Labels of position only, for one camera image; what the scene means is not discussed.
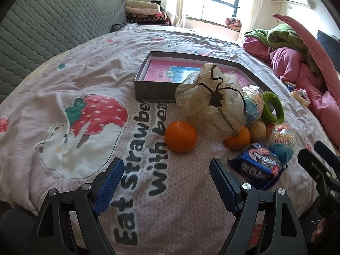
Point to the patterned bag on windowsill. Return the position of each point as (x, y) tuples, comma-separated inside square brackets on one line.
[(233, 24)]

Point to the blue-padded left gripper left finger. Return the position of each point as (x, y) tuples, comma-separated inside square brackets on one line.
[(53, 233)]

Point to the green blanket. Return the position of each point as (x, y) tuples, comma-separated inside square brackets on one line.
[(284, 36)]

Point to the surprise egg toy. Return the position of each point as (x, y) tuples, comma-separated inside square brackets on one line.
[(254, 103), (280, 140)]

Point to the snack wrappers pile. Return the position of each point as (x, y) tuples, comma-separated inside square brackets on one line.
[(298, 93)]

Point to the wall-mounted black television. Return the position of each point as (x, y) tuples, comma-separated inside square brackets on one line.
[(332, 47)]

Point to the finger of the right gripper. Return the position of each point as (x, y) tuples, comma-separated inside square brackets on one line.
[(326, 185), (330, 157)]

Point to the pink strawberry print bedsheet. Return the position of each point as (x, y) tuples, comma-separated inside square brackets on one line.
[(62, 127)]

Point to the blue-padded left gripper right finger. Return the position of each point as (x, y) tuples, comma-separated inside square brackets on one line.
[(281, 231)]

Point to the beige drawstring cloth bag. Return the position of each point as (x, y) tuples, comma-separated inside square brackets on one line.
[(213, 102)]

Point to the dark patterned pillow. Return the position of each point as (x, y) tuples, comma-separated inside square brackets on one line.
[(117, 27)]

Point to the blue cookie snack packet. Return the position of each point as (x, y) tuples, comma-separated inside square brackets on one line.
[(259, 166)]

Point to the grey quilted headboard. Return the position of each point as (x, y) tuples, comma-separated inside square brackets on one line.
[(34, 31)]

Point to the cream curtain left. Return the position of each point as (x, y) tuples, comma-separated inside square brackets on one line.
[(176, 11)]

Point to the tan walnut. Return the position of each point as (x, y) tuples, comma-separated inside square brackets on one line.
[(258, 132)]

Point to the stack of folded blankets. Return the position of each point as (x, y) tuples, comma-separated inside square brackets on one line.
[(146, 13)]

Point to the orange mandarin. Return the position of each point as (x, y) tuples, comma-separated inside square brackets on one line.
[(240, 140), (181, 137)]

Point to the pink crumpled duvet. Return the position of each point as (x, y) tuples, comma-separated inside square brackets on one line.
[(288, 65)]

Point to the dark grey shallow box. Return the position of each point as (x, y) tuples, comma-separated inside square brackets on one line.
[(147, 91)]

